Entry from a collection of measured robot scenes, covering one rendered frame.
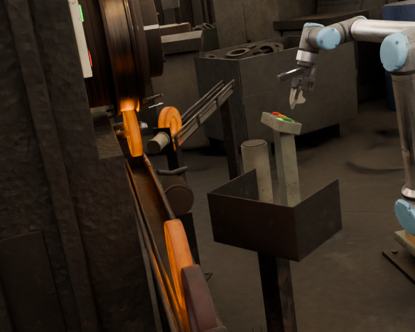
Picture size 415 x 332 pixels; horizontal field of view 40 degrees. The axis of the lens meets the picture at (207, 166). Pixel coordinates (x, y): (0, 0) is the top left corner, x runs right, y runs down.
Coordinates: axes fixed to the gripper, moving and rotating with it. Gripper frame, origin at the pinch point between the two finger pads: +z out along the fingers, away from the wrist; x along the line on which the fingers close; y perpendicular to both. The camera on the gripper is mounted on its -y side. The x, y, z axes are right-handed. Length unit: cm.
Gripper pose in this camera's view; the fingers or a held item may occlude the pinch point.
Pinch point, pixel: (290, 105)
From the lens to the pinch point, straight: 262.3
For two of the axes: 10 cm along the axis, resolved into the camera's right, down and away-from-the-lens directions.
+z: -2.0, 9.6, 2.1
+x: -2.3, -2.6, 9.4
